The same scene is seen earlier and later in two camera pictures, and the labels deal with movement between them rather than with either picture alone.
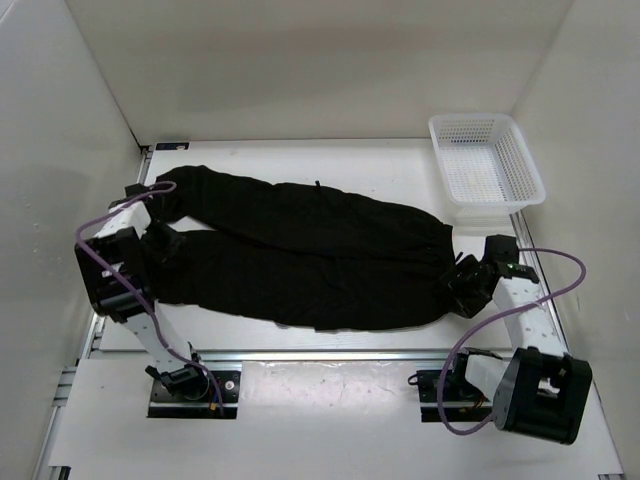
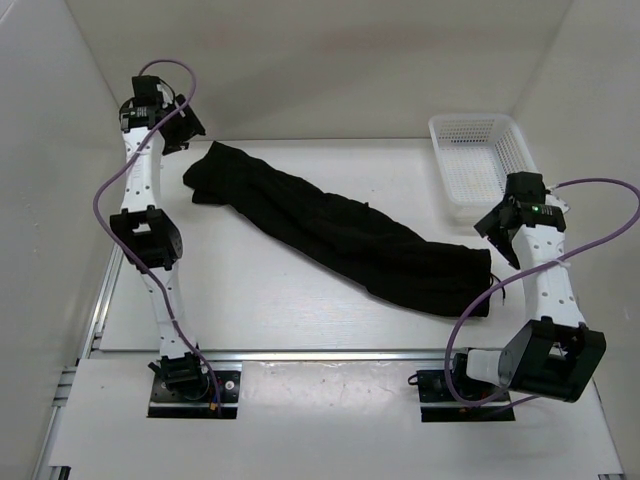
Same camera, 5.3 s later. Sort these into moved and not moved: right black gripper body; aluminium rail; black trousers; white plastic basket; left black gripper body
Moved: black trousers; left black gripper body; right black gripper body
Not moved: aluminium rail; white plastic basket
